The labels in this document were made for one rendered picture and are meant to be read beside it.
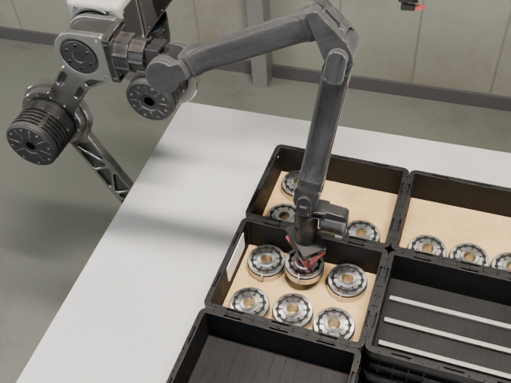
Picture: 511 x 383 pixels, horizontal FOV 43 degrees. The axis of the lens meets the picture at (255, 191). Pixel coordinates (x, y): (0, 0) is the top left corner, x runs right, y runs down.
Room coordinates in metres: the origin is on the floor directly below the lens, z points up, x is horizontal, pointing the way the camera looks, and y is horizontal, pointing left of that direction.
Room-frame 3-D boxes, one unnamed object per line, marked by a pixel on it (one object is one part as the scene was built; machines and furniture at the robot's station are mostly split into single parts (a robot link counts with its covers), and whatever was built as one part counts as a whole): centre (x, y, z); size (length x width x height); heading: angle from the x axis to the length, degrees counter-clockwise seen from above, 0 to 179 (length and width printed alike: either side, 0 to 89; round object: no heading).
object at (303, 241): (1.01, -0.11, 1.01); 0.10 x 0.07 x 0.07; 21
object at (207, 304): (0.94, -0.09, 0.92); 0.40 x 0.30 x 0.02; 67
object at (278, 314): (0.89, -0.07, 0.86); 0.10 x 0.10 x 0.01
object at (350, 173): (1.21, -0.20, 0.87); 0.40 x 0.30 x 0.11; 67
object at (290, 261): (1.01, -0.11, 0.89); 0.10 x 0.10 x 0.01
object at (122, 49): (1.21, 0.24, 1.45); 0.09 x 0.08 x 0.12; 159
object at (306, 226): (1.00, -0.12, 1.08); 0.07 x 0.06 x 0.07; 68
